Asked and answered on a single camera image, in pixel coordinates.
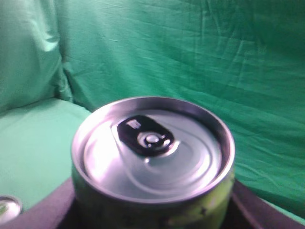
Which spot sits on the green drink can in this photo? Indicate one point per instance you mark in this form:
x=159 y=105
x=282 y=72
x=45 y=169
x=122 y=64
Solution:
x=153 y=163

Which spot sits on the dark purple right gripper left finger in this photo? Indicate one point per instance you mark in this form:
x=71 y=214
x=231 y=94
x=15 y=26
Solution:
x=57 y=211

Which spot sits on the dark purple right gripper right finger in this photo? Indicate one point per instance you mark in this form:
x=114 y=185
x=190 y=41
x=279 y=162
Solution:
x=247 y=211

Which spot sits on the green backdrop cloth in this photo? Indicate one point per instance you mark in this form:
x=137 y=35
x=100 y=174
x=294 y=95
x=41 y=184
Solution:
x=244 y=60

